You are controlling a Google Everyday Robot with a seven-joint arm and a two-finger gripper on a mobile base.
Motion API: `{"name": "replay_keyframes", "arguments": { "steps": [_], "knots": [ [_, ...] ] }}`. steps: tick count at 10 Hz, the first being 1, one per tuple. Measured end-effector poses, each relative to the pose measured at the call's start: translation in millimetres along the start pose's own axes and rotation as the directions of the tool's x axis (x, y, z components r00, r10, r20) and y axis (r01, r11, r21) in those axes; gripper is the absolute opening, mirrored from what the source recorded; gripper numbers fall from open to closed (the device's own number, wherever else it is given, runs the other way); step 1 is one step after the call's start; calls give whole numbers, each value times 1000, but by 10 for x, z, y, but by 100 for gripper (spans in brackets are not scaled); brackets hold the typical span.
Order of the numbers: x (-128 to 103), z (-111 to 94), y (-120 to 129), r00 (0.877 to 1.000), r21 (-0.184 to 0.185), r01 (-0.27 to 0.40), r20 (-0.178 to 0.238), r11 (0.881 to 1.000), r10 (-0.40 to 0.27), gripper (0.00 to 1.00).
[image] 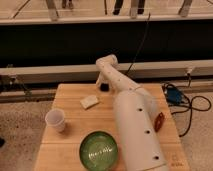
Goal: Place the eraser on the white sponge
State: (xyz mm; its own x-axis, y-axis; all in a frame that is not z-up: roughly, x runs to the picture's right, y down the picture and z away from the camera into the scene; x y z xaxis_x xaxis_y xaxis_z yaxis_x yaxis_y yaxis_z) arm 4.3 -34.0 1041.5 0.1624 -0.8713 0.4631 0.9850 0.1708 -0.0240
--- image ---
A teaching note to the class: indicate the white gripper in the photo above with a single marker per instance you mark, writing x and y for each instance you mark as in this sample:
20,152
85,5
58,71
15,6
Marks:
101,80

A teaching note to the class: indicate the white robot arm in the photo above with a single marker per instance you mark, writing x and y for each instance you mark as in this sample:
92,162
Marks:
137,115

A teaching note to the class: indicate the white sponge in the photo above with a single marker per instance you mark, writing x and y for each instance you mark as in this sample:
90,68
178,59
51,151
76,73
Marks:
89,101

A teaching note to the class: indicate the white plastic cup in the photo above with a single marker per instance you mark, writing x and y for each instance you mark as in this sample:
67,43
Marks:
55,119

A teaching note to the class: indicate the brown oval object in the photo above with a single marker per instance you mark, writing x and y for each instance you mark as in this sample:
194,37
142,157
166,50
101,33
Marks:
159,122

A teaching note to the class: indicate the blue power box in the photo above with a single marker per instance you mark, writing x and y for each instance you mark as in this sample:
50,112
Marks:
174,96

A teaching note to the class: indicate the green glass bowl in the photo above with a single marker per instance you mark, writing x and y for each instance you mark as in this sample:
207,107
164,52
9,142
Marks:
98,151

